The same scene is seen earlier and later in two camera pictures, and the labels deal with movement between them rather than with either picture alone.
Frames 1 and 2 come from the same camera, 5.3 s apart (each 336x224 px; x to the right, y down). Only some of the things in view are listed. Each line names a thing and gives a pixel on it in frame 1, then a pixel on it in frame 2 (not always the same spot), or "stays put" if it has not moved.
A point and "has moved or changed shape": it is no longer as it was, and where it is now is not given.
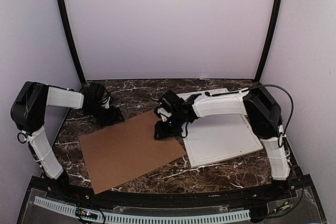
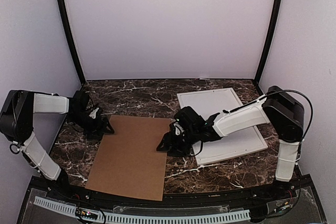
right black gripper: x=163 y=132 → x=168 y=140
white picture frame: x=214 y=138 stays put
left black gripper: x=114 y=117 → x=98 y=128
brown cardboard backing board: x=121 y=151 has moved or changed shape
